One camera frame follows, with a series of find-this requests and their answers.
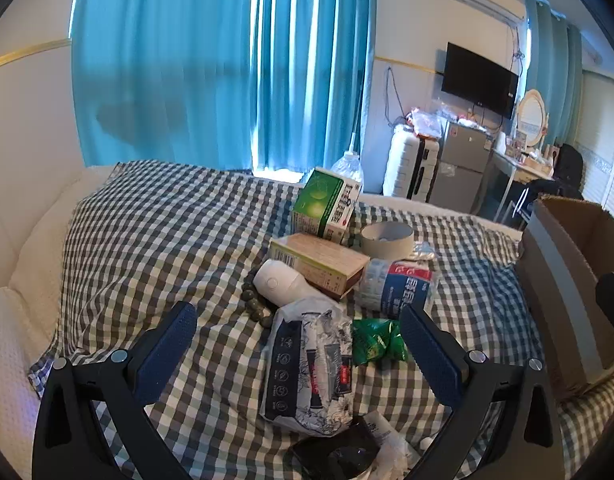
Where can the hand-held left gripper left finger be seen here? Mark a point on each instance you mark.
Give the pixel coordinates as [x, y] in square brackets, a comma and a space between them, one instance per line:
[169, 350]

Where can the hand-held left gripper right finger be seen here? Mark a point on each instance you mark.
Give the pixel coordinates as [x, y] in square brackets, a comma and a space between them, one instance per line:
[429, 355]

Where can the green snack packet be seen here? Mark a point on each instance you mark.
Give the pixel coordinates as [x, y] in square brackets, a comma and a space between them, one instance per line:
[374, 340]

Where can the brown cardboard box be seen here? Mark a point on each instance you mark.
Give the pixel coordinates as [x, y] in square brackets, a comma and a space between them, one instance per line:
[552, 280]

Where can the blue and white tissue pack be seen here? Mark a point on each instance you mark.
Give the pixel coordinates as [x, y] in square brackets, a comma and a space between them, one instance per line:
[397, 285]

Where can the clear plastic wrapper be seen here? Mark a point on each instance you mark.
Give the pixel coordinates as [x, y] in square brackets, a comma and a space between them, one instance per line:
[392, 447]

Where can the grey tape roll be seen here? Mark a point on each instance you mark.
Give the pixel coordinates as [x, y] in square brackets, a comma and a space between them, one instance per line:
[382, 248]

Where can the black and white tissue pack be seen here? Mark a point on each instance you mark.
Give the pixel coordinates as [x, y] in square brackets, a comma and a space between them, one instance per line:
[297, 360]

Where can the white round bottle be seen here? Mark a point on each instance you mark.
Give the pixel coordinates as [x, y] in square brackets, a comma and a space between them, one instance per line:
[277, 280]

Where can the black plastic packet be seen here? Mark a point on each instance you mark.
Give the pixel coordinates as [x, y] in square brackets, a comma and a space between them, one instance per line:
[337, 455]

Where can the tan cardboard carton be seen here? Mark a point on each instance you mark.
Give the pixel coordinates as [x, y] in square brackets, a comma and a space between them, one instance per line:
[317, 260]

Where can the green and white carton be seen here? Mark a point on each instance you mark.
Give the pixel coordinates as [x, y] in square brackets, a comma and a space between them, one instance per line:
[322, 200]

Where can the checkered blanket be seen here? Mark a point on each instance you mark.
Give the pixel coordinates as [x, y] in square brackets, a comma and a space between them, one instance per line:
[162, 240]

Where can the black chair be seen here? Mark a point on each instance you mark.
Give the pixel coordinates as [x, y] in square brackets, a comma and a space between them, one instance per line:
[547, 190]

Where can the black backpack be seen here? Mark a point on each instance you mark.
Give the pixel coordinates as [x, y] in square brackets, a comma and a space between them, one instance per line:
[569, 165]

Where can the white dressing desk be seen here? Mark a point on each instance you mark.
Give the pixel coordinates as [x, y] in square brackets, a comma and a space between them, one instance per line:
[507, 162]

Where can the white paper roll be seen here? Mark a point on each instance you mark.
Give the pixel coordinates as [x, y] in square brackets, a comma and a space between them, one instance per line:
[500, 142]

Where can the white suitcase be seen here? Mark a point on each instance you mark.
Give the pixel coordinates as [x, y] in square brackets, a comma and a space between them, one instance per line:
[402, 165]

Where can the oval cream mirror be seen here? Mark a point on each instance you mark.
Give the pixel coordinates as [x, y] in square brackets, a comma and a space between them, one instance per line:
[531, 115]

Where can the silver mini fridge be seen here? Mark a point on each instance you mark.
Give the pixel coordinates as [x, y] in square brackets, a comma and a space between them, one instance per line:
[462, 160]

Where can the clear water bottle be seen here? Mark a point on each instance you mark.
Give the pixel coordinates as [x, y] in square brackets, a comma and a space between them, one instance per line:
[348, 166]

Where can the narrow blue curtain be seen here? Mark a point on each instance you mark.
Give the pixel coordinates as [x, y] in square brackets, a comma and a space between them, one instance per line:
[557, 70]

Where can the pile of plastic bags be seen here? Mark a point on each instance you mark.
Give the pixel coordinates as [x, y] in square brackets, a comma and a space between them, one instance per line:
[429, 120]

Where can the wide blue curtain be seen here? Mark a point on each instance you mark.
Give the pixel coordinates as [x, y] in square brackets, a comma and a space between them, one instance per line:
[162, 60]

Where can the black wall television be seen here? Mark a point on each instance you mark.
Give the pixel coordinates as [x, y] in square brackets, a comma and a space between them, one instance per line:
[479, 80]

